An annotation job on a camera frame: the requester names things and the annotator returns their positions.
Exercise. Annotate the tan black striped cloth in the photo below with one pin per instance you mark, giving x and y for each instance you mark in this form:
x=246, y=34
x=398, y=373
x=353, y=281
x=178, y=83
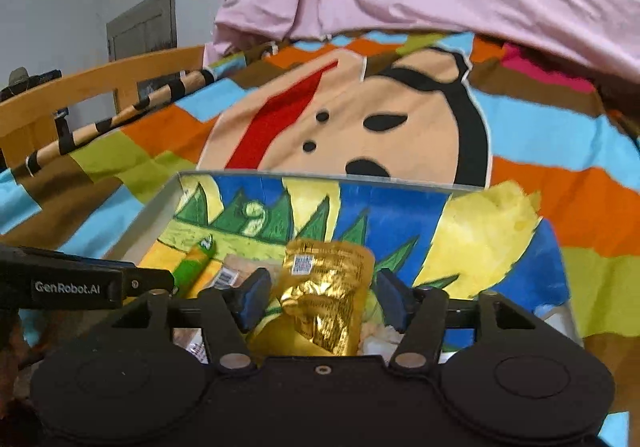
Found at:
x=120, y=117

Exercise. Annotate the grey wooden door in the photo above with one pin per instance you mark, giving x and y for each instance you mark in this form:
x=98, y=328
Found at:
x=145, y=27

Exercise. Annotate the gold foil snack packet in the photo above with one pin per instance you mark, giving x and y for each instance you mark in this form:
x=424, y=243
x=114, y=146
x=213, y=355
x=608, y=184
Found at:
x=320, y=297

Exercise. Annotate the small green snack packet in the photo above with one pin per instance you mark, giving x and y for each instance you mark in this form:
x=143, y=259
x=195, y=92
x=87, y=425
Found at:
x=192, y=267

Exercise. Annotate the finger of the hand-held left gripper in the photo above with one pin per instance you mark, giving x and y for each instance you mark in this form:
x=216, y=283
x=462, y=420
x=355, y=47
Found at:
x=147, y=282

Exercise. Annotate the straw hat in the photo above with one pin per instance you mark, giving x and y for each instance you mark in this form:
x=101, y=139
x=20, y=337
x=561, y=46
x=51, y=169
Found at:
x=19, y=77

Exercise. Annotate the black plastic crate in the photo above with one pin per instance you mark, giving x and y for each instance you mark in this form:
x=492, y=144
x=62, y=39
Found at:
x=42, y=79

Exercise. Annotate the metal tin box dinosaur drawing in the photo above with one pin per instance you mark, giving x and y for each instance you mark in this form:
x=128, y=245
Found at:
x=350, y=207

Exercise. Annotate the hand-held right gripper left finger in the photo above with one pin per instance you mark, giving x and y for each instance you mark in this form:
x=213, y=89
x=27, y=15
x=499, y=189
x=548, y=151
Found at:
x=252, y=298

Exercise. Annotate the colourful striped cartoon blanket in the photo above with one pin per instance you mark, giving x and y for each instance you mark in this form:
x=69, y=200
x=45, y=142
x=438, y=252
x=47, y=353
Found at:
x=540, y=142

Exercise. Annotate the wooden bed frame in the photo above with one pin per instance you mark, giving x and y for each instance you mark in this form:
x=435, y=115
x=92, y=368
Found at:
x=75, y=92

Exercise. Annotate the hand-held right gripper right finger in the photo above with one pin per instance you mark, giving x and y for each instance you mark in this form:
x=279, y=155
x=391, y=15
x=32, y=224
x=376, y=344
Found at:
x=392, y=301

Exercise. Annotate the clear packet pale snack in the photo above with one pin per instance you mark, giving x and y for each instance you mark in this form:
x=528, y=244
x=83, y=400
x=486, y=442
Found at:
x=227, y=274

